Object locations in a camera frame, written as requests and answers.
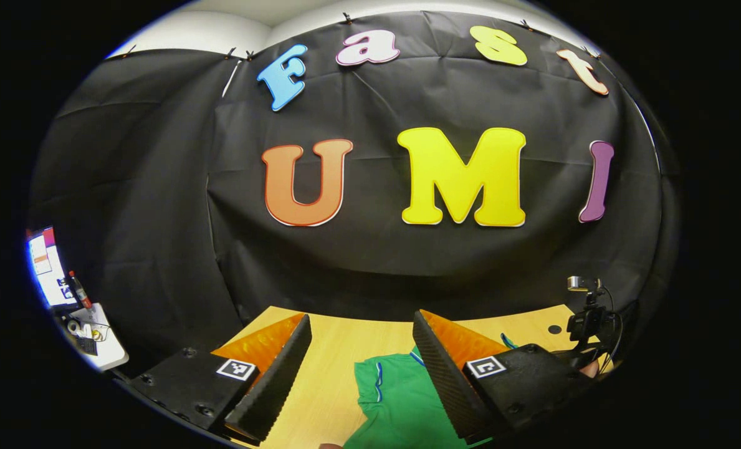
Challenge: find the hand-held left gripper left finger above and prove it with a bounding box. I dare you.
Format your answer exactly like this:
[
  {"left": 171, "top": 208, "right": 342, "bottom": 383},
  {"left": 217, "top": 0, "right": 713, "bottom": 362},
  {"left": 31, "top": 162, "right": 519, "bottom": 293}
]
[{"left": 126, "top": 313, "right": 313, "bottom": 445}]

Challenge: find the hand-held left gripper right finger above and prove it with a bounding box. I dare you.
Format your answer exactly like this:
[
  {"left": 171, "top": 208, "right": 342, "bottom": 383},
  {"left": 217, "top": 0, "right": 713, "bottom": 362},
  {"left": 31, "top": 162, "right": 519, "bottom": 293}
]
[{"left": 411, "top": 309, "right": 598, "bottom": 446}]

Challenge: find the green T-shirt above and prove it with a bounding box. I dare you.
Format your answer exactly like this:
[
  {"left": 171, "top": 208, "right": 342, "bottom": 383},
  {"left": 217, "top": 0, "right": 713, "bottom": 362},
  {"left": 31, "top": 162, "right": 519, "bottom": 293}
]
[{"left": 344, "top": 332, "right": 519, "bottom": 449}]

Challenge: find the black backdrop cloth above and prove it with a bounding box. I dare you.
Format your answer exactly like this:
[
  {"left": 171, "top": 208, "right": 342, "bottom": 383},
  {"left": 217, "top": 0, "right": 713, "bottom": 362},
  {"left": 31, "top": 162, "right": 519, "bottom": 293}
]
[{"left": 27, "top": 9, "right": 682, "bottom": 375}]

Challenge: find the white side table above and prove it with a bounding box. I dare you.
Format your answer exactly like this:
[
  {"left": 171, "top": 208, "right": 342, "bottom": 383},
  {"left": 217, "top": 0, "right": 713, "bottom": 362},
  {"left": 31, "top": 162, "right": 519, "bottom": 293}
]
[{"left": 64, "top": 303, "right": 129, "bottom": 372}]

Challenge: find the red and black bottle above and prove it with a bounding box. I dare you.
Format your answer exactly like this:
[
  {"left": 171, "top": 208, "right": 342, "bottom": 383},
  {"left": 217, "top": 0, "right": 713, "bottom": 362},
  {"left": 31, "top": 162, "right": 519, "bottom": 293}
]
[{"left": 68, "top": 270, "right": 94, "bottom": 311}]

